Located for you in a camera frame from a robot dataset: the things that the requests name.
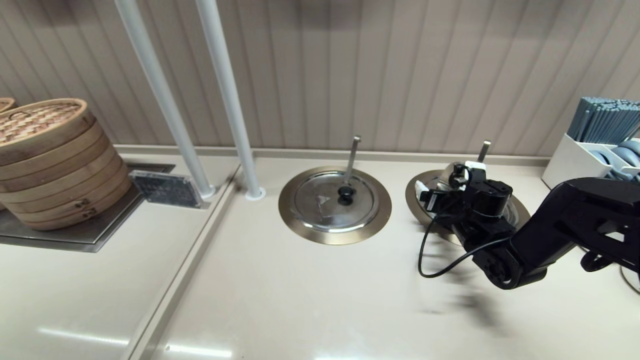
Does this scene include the tall bamboo steamer stack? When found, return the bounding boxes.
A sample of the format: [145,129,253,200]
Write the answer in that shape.
[0,98,133,232]

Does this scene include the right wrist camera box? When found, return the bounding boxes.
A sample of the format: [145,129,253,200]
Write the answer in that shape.
[448,161,487,188]

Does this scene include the white round container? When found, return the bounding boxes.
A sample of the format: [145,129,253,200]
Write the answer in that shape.
[620,265,640,296]

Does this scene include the white utensil holder box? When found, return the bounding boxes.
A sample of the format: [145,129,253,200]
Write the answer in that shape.
[541,132,640,191]

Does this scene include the folding steel pot lid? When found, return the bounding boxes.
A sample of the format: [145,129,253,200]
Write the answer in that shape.
[416,162,521,236]

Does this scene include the grey chopsticks bundle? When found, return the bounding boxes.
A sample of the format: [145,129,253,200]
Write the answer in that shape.
[568,96,640,146]

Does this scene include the recessed steel tray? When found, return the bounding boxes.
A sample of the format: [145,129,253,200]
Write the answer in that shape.
[0,163,176,253]

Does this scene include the black cable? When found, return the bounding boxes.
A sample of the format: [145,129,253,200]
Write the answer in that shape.
[417,214,512,280]

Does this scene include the white slanted pole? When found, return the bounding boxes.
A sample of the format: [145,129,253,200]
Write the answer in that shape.
[113,0,216,199]
[195,0,266,202]

